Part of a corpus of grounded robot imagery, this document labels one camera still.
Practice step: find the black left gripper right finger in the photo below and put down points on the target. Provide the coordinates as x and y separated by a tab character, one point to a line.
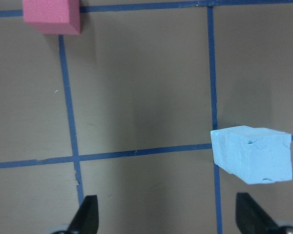
250	218

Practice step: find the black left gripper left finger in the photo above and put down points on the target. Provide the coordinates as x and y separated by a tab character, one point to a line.
86	219

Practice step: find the pink foam block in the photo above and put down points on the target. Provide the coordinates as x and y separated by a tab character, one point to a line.
61	17

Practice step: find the light blue foam block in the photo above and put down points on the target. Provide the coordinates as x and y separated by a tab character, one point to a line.
254	155

